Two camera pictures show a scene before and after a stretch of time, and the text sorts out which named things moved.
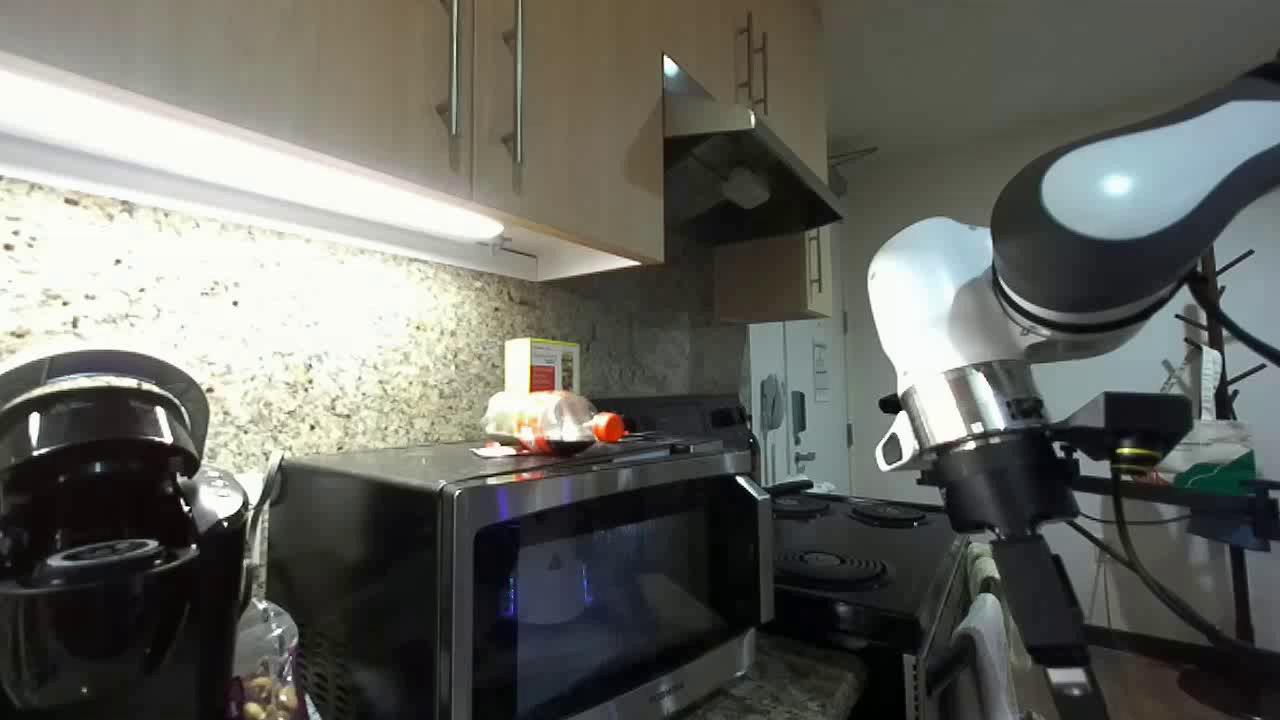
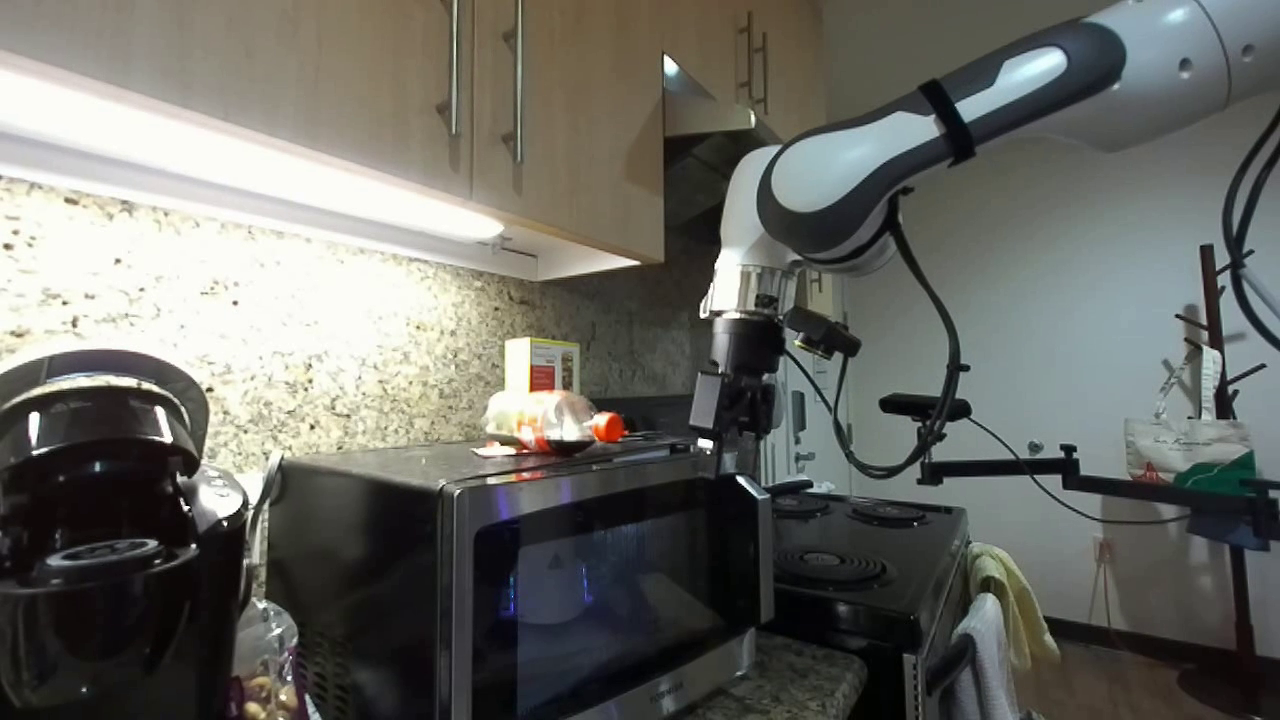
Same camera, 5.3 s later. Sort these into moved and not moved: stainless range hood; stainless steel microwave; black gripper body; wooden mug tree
Moved: black gripper body
Not moved: wooden mug tree; stainless steel microwave; stainless range hood
